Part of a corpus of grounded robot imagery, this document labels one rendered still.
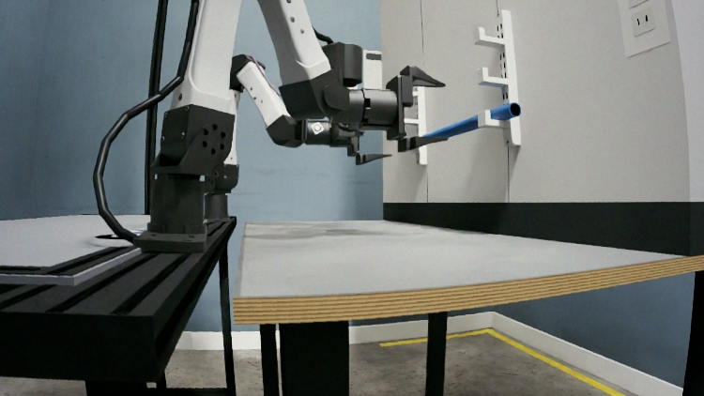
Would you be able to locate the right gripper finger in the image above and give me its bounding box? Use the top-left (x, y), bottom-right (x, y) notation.
top-left (412, 66), bottom-right (446, 87)
top-left (408, 136), bottom-right (448, 151)

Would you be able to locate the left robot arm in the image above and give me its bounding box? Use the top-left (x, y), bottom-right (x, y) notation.
top-left (204, 53), bottom-right (365, 222)

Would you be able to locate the blue metal bar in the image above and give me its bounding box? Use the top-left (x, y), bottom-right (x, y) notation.
top-left (422, 102), bottom-right (521, 138)

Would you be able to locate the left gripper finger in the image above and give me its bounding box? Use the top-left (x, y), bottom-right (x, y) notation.
top-left (363, 154), bottom-right (392, 164)

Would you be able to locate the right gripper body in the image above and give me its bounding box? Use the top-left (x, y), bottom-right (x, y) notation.
top-left (360, 65), bottom-right (413, 153)

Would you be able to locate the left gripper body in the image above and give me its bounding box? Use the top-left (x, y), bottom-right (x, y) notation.
top-left (327, 134), bottom-right (363, 165)

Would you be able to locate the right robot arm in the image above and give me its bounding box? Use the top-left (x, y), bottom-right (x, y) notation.
top-left (133, 0), bottom-right (392, 252)

